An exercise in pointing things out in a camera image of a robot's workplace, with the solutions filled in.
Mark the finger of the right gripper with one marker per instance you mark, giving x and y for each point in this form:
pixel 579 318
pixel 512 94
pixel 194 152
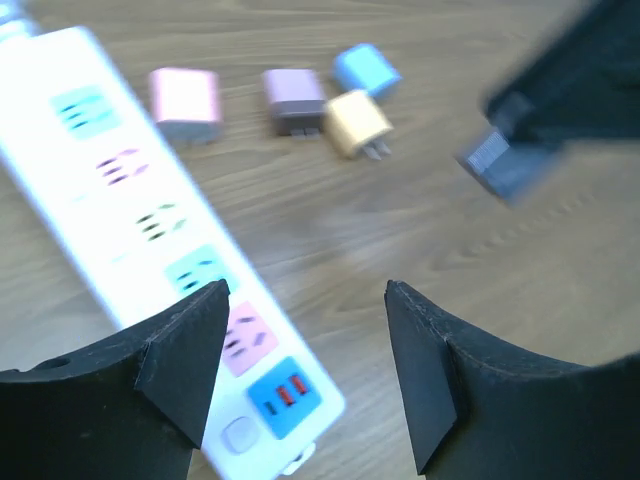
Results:
pixel 582 85

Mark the yellow plug adapter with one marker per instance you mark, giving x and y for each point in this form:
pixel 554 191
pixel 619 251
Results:
pixel 356 126

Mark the blue plug adapter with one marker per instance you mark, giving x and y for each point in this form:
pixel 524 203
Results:
pixel 364 67

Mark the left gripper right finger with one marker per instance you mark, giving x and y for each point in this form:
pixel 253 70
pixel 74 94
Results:
pixel 479 407

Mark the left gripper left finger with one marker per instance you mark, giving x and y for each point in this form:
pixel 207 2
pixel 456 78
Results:
pixel 133 405

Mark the pink plug adapter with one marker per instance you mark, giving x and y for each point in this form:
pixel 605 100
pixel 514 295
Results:
pixel 185 104

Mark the mauve brown plug adapter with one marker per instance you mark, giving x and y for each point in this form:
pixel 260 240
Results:
pixel 295 100

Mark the white power strip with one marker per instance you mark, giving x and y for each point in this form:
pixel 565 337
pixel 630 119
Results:
pixel 91 160

